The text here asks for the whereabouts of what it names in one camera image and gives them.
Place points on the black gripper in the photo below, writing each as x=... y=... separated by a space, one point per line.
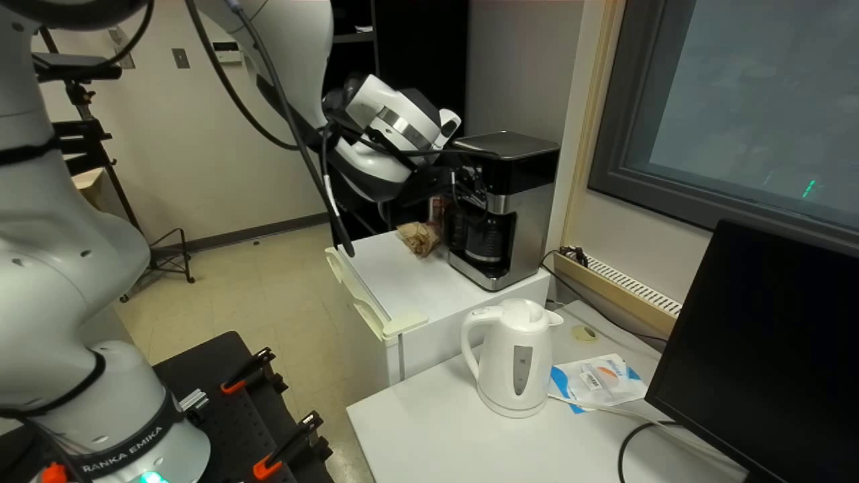
x=428 y=163

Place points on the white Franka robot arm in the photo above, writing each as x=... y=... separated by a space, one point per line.
x=55 y=269

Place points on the glass coffee carafe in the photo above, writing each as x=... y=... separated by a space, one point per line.
x=478 y=234

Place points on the black steel coffee machine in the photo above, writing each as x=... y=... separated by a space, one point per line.
x=525 y=198

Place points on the crumpled brown paper bag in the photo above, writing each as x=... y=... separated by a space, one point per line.
x=416 y=240

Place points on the white mini fridge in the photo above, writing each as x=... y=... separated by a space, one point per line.
x=419 y=286

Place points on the white electric kettle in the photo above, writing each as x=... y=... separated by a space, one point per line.
x=505 y=359

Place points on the wooden baseboard heater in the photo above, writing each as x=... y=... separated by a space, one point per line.
x=619 y=297

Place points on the white blue paper packet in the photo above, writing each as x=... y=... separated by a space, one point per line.
x=595 y=379

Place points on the orange black clamp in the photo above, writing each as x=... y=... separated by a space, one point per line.
x=246 y=371
x=286 y=446

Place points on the grey framed window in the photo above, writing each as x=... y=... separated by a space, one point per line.
x=742 y=97

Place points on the black tripod stand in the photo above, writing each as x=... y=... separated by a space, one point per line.
x=97 y=163

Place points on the black computer monitor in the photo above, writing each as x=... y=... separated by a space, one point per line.
x=769 y=359

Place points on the grey wall switch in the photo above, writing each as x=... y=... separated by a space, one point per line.
x=181 y=57

